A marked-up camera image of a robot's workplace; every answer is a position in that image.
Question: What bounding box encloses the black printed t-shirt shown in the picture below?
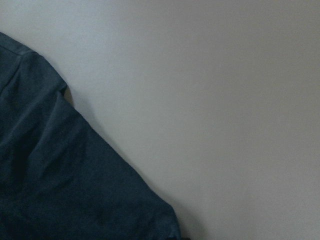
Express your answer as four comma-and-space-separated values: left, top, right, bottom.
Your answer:
0, 34, 181, 240

